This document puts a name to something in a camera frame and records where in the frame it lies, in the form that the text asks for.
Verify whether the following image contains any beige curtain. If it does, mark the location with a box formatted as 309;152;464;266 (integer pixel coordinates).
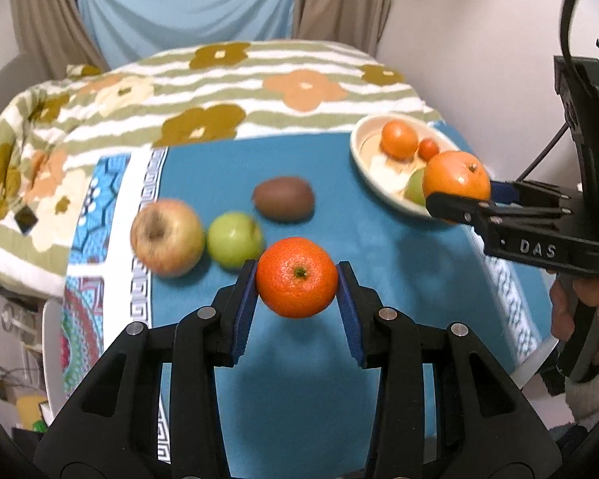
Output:
292;0;392;55
10;0;109;79

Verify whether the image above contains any cream cartoon plate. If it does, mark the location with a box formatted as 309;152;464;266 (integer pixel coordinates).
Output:
349;113;460;220

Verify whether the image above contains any brown kiwi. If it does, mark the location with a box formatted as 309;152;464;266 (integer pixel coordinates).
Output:
252;176;316;223

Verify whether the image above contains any beige right curtain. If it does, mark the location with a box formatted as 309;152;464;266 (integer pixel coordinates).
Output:
292;0;392;55

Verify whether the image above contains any small green apple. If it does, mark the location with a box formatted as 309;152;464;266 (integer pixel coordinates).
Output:
206;211;266;270

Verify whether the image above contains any large orange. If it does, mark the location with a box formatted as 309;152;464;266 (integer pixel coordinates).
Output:
380;119;419;161

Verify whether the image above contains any floral striped duvet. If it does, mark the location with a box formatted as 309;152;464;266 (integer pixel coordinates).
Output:
0;40;439;299

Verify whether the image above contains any orange mandarin with stem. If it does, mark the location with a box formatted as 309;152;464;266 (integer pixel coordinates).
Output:
256;237;339;319

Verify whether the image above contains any light blue sheet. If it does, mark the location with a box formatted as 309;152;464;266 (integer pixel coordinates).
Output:
77;0;294;68

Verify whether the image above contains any red-yellow apple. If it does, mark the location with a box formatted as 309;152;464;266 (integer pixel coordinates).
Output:
129;198;205;278

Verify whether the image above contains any black cable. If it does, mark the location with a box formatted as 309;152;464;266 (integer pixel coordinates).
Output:
513;0;599;183

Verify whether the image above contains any person's right hand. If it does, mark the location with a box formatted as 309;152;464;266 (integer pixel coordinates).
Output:
549;278;599;366

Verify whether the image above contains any small orange mandarin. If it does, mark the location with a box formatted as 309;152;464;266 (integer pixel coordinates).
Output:
418;137;440;162

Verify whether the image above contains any beige left curtain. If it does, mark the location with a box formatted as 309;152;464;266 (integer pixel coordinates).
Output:
10;0;109;79

